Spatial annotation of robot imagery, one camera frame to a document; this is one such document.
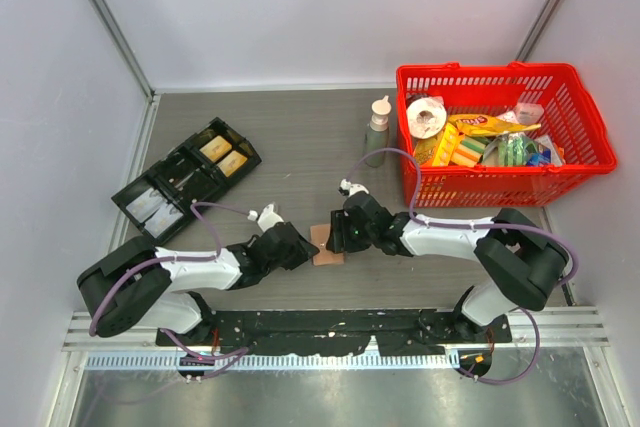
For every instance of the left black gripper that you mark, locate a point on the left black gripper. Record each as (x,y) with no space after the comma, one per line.
(303,249)

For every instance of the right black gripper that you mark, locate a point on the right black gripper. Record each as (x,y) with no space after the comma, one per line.
(339,240)

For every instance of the pink card holder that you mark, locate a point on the pink card holder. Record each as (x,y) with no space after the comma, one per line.
(319,235)

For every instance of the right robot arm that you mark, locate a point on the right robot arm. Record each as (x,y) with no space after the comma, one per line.
(523,262)

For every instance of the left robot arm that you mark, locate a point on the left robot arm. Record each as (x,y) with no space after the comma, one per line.
(140,284)

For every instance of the gold card stack lower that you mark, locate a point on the gold card stack lower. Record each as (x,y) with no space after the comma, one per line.
(230,163)

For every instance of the gold card stack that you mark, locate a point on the gold card stack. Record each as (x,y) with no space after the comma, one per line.
(230,163)
(216,149)

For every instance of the gold card stack upper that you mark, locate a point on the gold card stack upper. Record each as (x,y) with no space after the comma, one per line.
(216,149)

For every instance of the silver card stack lower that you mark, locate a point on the silver card stack lower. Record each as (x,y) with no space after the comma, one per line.
(164,218)

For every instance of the silver card stack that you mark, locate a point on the silver card stack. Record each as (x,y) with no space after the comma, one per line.
(145,205)
(164,218)

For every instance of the black card organizer tray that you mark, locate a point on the black card organizer tray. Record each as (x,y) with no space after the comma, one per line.
(185,177)

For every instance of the silver card stack upper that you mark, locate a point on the silver card stack upper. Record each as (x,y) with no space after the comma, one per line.
(145,205)

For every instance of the green pump bottle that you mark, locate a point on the green pump bottle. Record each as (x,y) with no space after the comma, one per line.
(377,133)

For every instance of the yellow green sponge pack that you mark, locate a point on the yellow green sponge pack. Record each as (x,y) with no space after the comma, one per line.
(456,148)

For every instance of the toilet paper roll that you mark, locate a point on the toilet paper roll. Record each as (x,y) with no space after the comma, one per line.
(426,117)

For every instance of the yellow chips bag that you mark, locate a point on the yellow chips bag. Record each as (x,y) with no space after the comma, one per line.
(480,125)

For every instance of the green packaged item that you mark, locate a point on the green packaged item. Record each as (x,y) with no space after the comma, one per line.
(512,150)

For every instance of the blue packaged item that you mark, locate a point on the blue packaged item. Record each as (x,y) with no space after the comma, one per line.
(542,155)

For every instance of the white small packet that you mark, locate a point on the white small packet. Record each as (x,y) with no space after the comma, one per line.
(528,113)

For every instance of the red shopping basket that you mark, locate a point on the red shopping basket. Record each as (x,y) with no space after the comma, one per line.
(569,146)

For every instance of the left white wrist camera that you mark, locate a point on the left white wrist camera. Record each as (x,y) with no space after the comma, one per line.
(267,218)

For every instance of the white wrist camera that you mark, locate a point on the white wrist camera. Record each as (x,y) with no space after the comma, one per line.
(267,218)
(348,189)

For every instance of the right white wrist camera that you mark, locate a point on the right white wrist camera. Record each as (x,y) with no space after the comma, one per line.
(348,189)

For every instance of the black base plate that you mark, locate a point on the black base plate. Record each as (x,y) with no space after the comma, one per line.
(338,333)

